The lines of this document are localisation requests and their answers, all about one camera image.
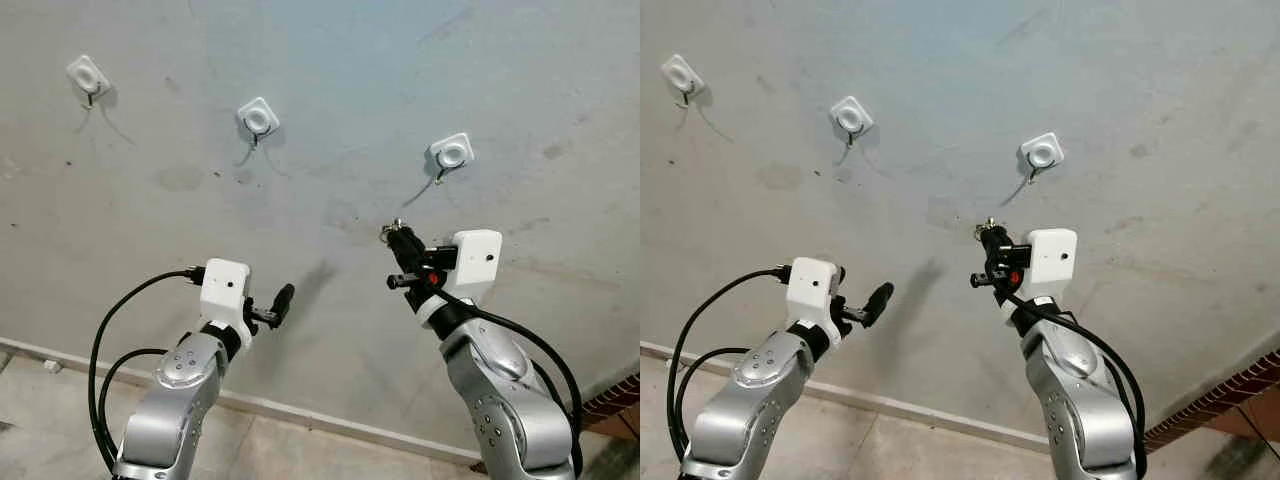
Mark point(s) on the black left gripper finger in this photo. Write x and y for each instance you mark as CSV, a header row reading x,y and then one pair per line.
x,y
878,301
282,303

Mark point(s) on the red brick tile skirting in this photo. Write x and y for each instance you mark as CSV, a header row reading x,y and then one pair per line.
x,y
612,400
1215,400

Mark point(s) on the white adhesive wall hook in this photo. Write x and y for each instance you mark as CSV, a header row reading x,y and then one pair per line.
x,y
681,73
451,153
87,74
259,117
852,116
1043,153

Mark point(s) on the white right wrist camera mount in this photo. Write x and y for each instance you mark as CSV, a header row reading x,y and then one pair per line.
x,y
475,260
1052,258

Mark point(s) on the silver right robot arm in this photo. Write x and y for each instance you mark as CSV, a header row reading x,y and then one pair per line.
x,y
1075,390
500,390

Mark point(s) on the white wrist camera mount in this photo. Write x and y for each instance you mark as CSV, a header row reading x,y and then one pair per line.
x,y
810,290
225,290
1052,258
475,260

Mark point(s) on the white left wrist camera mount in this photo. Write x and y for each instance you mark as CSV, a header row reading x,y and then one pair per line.
x,y
810,290
225,290

